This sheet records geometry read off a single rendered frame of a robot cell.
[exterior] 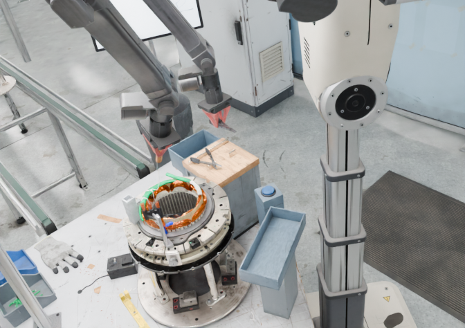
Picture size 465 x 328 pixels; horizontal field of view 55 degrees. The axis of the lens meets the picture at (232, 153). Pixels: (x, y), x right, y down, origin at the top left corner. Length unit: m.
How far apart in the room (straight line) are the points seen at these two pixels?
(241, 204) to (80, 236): 0.67
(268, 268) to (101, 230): 0.84
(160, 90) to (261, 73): 2.71
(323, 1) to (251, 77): 2.86
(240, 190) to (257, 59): 2.14
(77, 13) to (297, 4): 0.34
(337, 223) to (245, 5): 2.27
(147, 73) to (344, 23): 0.41
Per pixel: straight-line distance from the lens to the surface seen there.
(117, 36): 0.82
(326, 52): 0.99
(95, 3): 0.75
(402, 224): 2.80
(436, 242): 2.74
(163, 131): 1.12
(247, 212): 1.64
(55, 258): 1.82
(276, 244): 1.30
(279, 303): 1.39
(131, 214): 1.33
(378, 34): 1.00
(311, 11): 0.79
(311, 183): 3.06
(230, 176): 1.48
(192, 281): 1.58
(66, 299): 1.70
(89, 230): 1.89
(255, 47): 3.54
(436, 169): 3.24
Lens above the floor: 1.99
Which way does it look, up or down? 36 degrees down
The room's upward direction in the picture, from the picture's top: 10 degrees counter-clockwise
